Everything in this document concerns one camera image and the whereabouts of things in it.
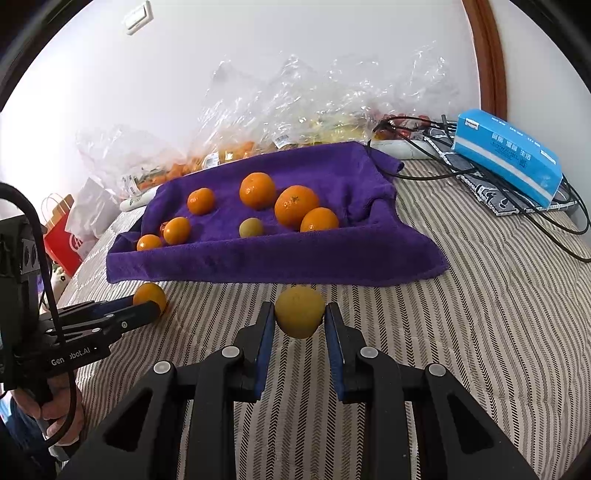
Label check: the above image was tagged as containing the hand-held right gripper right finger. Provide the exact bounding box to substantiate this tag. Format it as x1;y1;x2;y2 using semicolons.
324;301;540;480

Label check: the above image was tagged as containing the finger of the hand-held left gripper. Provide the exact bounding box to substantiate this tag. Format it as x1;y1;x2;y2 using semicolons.
45;301;163;346
45;296;139;325

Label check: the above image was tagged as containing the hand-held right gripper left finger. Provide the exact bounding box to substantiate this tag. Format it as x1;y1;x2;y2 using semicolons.
56;301;278;480

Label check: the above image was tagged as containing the yellow round fruit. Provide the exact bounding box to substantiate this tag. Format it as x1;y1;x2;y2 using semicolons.
274;285;326;340

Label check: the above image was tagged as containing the purple towel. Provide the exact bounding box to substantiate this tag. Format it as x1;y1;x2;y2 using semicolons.
106;141;451;288

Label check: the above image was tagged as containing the mandarin orange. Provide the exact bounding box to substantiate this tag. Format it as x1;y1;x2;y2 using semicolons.
187;187;216;216
300;207;340;233

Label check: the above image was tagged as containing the large orange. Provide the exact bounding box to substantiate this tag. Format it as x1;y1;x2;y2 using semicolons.
239;172;277;210
274;185;321;230

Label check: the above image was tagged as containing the person's left hand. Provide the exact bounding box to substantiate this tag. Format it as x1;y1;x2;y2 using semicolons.
9;369;85;446

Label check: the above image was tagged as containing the red paper bag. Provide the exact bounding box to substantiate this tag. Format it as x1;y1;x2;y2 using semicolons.
41;194;86;278

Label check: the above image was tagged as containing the white printed plastic bag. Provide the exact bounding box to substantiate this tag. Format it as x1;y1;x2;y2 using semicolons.
65;176;122;241

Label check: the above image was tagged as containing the white paper roll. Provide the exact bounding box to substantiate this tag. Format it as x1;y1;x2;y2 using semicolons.
120;138;437;212

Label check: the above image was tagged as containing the clear bag of leafy tangerines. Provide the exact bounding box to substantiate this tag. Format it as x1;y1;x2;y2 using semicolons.
76;124;206;197

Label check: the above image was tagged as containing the clear bag of oranges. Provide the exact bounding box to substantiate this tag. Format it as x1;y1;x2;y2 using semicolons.
194;58;278;167

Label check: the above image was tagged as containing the black patterned cloth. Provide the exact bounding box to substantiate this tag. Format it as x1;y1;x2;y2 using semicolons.
418;124;583;217

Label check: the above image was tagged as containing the blue tissue box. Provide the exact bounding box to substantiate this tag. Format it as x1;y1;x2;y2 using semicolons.
451;109;564;208

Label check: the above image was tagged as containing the clear bag of red fruit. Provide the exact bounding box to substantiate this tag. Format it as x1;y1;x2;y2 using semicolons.
365;44;462;141

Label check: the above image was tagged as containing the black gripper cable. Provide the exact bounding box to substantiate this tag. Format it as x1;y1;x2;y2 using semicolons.
0;182;86;448

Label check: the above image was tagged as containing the thin black cable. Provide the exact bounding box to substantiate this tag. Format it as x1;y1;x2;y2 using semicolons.
368;138;403;180

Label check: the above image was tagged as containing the thick black cable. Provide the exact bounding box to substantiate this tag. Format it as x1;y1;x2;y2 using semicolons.
367;115;591;264

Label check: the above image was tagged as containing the white light switch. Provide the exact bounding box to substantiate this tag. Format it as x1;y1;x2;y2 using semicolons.
124;1;153;35

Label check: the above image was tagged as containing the brown wooden door frame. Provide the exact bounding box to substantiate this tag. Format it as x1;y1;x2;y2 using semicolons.
463;0;509;121

